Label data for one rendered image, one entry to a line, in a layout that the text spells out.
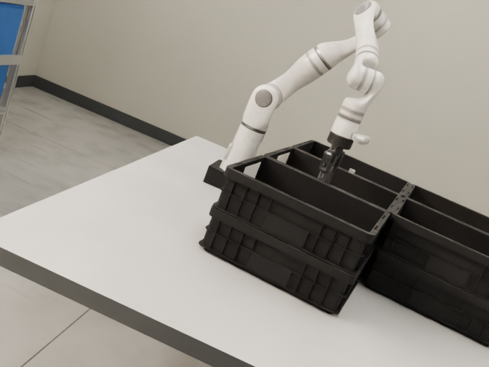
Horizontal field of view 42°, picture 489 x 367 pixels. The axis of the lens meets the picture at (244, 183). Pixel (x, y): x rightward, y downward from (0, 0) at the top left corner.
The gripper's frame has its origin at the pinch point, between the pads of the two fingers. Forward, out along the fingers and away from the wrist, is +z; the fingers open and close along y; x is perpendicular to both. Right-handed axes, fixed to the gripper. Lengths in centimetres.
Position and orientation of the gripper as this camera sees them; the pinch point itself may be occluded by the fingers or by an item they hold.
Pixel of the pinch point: (324, 178)
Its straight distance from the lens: 192.6
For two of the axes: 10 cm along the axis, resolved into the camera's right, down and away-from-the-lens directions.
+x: 8.4, 4.2, -3.5
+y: -4.2, 1.0, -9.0
